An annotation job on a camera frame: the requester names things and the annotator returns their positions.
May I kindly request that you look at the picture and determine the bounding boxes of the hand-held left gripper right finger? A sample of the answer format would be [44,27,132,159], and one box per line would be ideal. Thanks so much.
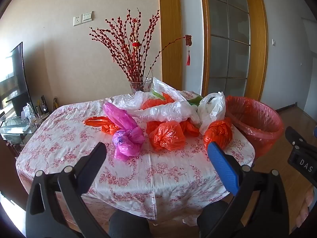
[207,141,290,238]

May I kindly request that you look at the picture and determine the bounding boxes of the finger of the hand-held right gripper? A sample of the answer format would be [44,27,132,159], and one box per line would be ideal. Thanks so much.
[285,126,317,152]

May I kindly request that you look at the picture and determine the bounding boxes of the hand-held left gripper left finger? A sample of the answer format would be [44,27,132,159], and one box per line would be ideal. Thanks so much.
[25,142,111,238]

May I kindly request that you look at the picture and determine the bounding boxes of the pink plastic bag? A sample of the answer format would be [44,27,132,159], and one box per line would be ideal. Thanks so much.
[103,102,145,160]

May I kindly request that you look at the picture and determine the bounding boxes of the red bin liner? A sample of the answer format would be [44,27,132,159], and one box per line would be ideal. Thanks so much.
[225,95,284,159]

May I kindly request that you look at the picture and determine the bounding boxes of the white opaque plastic bag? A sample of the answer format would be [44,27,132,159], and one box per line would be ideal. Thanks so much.
[198,92,226,135]

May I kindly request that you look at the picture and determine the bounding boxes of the dark green plastic bag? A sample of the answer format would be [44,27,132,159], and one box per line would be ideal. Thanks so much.
[187,95,206,107]

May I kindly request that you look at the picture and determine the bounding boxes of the large clear plastic bag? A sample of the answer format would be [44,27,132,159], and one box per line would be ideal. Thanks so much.
[113,90,200,129]

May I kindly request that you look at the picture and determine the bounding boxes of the small clear plastic bag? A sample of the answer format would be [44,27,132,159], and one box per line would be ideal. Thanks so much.
[152,77,191,102]

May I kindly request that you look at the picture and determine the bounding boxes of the person's right hand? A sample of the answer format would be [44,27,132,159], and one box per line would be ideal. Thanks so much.
[298,186,316,227]

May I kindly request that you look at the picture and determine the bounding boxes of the knee in dark jeans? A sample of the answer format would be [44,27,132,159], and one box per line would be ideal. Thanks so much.
[197,200,229,238]

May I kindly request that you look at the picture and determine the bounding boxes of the red floral tablecloth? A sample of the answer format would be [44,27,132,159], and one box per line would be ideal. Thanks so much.
[15,90,255,220]

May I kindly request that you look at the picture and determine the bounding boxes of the person's left leg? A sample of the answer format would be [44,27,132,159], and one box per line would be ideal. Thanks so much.
[108,209,152,238]

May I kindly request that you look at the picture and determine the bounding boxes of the crumpled clear plastic wrap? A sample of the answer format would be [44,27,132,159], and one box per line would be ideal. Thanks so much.
[22,104,35,125]

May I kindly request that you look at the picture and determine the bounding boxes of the glass television stand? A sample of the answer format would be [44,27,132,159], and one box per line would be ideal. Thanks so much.
[0,109,50,154]

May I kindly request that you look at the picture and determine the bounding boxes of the glass vase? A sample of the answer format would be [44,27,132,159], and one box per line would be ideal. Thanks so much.
[129,77,153,93]

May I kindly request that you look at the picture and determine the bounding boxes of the red berry branches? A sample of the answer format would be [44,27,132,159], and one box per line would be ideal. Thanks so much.
[89,9,186,83]

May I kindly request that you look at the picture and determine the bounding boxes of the black television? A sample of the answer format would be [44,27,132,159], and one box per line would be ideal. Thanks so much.
[0,42,34,112]

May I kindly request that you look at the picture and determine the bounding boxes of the frosted glass door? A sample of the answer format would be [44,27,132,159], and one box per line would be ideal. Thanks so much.
[207,0,250,97]

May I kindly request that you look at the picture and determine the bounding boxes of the red tassel hanging ornament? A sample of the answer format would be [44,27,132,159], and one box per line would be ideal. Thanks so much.
[184,35,192,66]

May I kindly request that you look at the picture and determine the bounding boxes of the wooden corner trim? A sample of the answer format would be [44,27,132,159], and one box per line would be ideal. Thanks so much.
[158,0,184,90]

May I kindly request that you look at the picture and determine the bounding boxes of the wooden door frame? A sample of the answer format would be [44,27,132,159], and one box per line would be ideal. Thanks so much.
[199,0,269,102]

